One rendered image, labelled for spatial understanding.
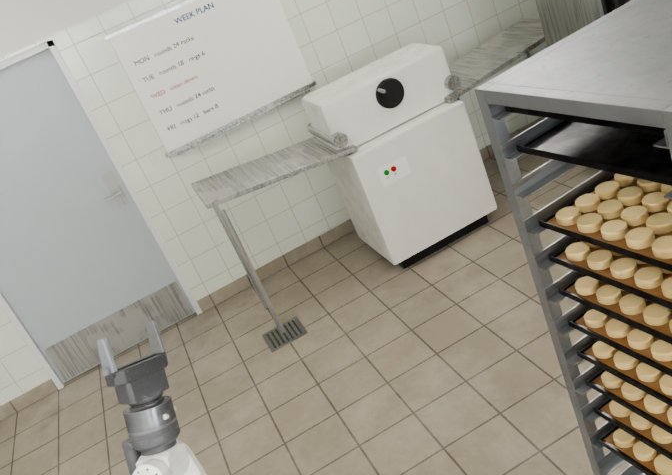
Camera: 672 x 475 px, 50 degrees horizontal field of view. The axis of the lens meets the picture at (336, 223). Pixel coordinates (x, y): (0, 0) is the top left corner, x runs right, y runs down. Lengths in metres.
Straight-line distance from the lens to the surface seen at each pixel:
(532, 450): 3.20
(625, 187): 1.65
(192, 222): 5.05
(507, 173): 1.52
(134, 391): 1.34
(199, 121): 4.90
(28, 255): 5.08
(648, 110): 1.16
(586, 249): 1.60
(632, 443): 1.94
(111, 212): 5.00
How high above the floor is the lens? 2.27
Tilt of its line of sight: 24 degrees down
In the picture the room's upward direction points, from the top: 23 degrees counter-clockwise
